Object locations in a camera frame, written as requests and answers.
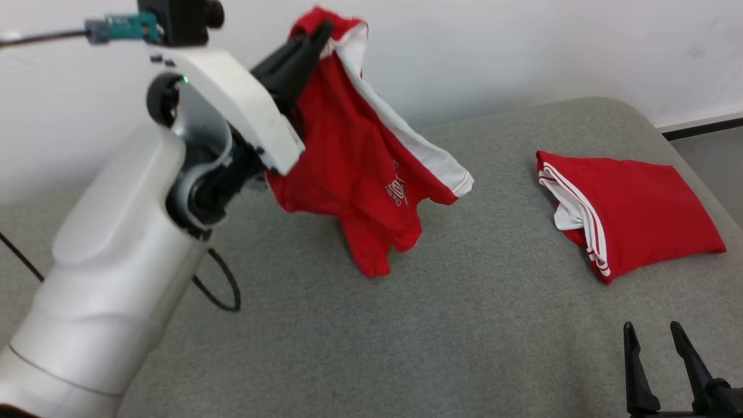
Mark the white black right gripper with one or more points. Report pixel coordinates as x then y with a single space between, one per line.
673 415

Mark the red shirt with white print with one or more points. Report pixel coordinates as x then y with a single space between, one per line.
348 162

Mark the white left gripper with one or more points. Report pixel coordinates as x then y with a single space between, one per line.
244 104

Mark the red jersey with black number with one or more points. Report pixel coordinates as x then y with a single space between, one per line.
644 203

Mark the dark wall baseboard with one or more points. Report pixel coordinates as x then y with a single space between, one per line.
702 129

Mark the grey fabric sofa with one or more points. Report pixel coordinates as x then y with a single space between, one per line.
464 325

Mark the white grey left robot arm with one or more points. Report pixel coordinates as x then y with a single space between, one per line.
104 278

